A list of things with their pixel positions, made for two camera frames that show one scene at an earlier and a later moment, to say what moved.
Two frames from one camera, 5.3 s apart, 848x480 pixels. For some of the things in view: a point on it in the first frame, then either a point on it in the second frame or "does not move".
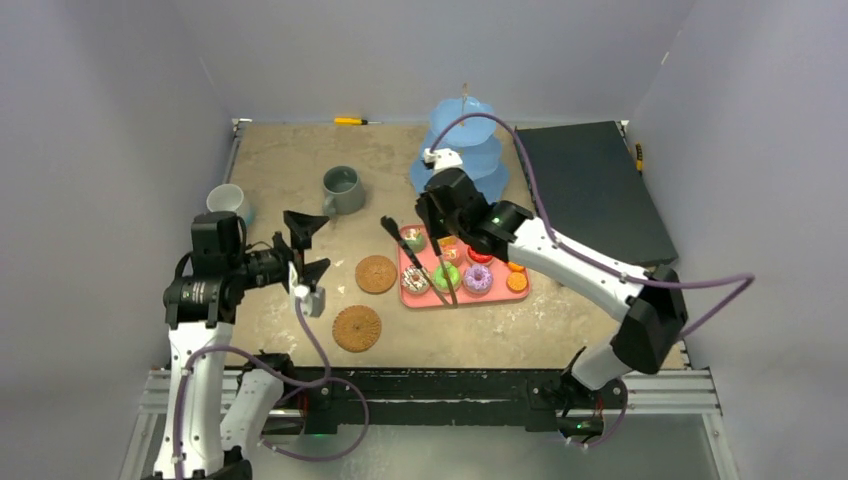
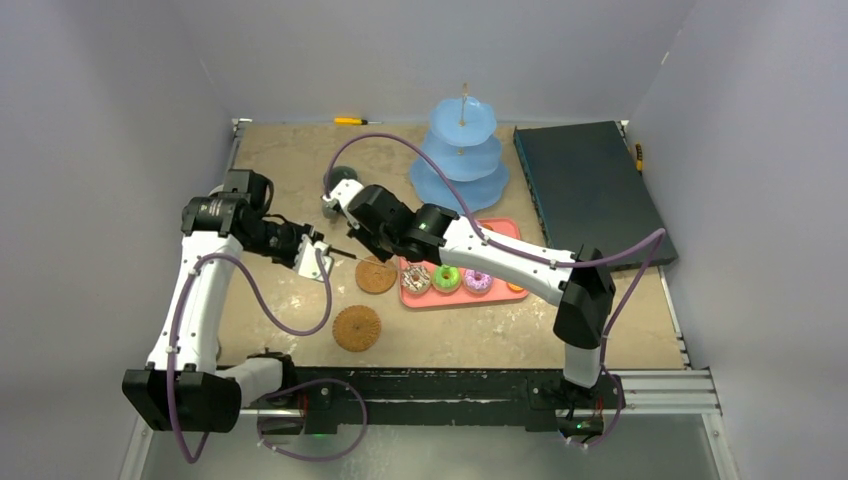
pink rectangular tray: [477, 275] does not move
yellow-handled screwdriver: [354, 121] does not move
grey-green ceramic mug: [344, 192] does not move
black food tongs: [388, 222] to [340, 252]
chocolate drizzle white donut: [413, 280] does not move
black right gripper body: [432, 211] to [370, 240]
